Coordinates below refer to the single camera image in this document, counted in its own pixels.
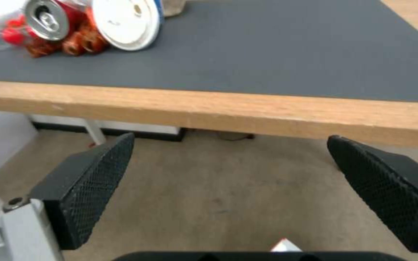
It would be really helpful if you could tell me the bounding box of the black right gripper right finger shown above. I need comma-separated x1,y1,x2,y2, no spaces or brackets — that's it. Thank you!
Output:
326,134,418,261

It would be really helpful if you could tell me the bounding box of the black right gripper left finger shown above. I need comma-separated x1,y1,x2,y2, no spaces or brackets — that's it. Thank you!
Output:
0,132,136,261

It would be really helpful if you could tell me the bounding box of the white table leg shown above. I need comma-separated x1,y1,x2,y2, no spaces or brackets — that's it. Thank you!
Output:
82,118,107,145

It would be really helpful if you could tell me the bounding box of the white cabinet with black base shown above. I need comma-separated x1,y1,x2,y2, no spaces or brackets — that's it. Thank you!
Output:
27,114,188,142

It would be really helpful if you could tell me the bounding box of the wooden table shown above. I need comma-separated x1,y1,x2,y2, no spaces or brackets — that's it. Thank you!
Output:
0,0,418,149

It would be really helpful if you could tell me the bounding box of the red orange snack wrapper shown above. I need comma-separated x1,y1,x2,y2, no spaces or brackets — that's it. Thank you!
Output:
0,13,110,59

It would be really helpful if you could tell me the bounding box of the red soda can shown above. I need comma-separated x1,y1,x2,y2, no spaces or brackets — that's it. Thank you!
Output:
19,0,94,42

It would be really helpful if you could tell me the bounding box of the grey table mat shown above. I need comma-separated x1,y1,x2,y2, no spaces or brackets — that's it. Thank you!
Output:
0,0,418,104

